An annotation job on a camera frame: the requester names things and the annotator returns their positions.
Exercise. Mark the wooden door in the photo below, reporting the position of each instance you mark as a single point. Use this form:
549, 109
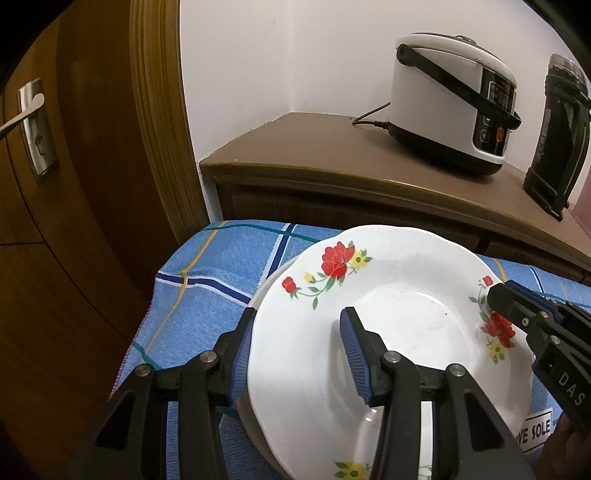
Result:
83, 230

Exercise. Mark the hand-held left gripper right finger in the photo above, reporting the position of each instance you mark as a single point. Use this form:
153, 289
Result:
358, 355

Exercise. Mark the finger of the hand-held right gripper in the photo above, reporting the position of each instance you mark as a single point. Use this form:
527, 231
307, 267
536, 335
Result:
512, 307
549, 308

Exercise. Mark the blue plaid tablecloth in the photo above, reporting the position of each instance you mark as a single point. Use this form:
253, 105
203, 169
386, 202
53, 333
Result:
207, 314

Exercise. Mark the wooden door frame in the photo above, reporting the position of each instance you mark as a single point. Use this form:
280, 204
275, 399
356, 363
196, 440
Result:
161, 138

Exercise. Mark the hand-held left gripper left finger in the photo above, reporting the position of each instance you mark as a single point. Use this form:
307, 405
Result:
240, 364

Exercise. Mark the plain white round plate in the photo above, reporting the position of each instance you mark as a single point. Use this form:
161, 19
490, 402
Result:
253, 427

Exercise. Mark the black thermos flask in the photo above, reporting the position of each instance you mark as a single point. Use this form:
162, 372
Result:
554, 152

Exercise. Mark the white plate with red flowers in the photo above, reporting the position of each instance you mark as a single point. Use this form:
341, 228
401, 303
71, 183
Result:
415, 286

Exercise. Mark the pink electric kettle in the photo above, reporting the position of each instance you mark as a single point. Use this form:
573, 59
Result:
582, 221

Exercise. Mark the white and black rice cooker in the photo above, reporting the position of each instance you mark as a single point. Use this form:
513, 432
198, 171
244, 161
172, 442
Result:
429, 101

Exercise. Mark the white printed label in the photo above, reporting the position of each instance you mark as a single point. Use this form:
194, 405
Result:
535, 431

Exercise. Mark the brown wooden cabinet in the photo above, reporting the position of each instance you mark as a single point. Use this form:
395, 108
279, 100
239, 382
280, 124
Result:
300, 147

